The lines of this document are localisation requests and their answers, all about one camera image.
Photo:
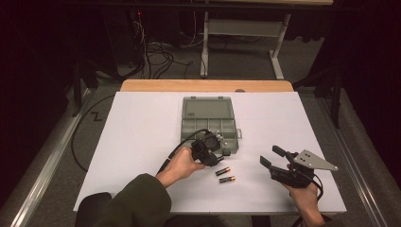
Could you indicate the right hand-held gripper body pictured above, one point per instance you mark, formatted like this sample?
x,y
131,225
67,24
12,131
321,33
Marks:
x,y
293,178

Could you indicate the black metal stand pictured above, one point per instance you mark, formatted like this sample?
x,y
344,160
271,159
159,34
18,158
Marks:
x,y
337,97
77,88

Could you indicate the black computer tower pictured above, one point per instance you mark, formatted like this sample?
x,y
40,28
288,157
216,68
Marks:
x,y
126,41

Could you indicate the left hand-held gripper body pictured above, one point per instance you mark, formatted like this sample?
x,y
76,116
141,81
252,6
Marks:
x,y
206,146

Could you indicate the person's lap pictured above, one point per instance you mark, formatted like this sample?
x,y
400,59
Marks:
x,y
214,221

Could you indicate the person's left hand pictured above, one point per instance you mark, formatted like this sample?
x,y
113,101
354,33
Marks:
x,y
179,165

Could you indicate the black and orange battery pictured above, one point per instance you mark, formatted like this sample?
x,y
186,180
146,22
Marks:
x,y
223,171
227,179

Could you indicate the green plastic compartment box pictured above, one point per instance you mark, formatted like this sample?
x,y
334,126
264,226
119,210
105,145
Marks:
x,y
208,110

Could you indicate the white metal table frame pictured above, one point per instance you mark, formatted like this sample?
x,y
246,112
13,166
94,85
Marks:
x,y
242,27

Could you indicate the person's right hand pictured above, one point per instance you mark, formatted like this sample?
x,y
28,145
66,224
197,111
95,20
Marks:
x,y
305,195

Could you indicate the aluminium floor rail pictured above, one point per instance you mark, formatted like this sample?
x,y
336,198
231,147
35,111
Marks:
x,y
47,167
350,157

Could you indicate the white table cover board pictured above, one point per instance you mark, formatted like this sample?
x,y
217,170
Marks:
x,y
142,119

